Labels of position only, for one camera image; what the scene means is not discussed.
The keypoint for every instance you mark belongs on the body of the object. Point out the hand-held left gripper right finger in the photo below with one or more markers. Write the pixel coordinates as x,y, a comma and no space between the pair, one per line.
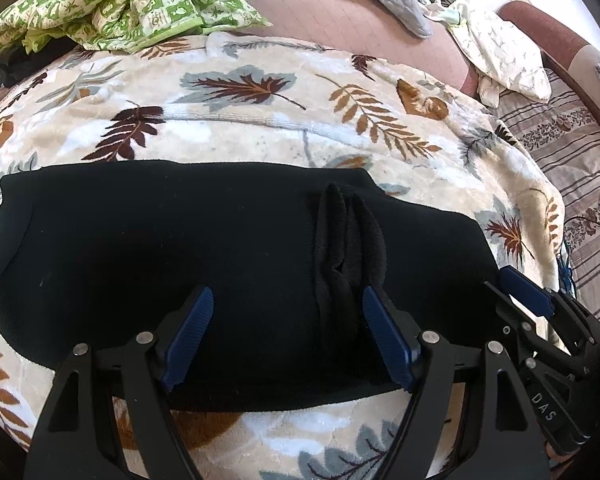
387,340

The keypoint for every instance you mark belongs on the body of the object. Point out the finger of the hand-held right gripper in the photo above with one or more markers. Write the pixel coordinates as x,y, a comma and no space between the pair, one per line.
527,287
530,332

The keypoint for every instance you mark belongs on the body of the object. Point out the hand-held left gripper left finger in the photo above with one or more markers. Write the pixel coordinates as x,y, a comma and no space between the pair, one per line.
190,340

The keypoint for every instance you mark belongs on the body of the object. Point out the black pants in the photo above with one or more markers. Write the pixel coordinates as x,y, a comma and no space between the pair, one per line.
155,260

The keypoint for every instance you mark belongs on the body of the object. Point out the striped floral bed sheet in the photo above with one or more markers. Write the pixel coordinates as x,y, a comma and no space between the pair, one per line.
580,160

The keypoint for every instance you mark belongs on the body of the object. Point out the leaf print fleece blanket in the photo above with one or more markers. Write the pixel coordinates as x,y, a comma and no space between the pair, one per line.
230,115

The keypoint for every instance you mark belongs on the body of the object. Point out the white floral pillow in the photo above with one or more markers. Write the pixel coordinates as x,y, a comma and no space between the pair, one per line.
505,50

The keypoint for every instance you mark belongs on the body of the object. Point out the reddish brown headboard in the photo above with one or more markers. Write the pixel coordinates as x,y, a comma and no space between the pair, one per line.
535,20

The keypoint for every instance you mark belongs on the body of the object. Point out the pale teal cloth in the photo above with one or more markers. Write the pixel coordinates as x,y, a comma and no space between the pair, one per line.
447,14

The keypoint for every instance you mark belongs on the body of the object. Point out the pink mattress cover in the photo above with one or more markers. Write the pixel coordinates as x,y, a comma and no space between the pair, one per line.
330,15

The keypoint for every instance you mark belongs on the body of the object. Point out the green checked blanket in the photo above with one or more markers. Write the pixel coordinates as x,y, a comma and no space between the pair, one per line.
130,0

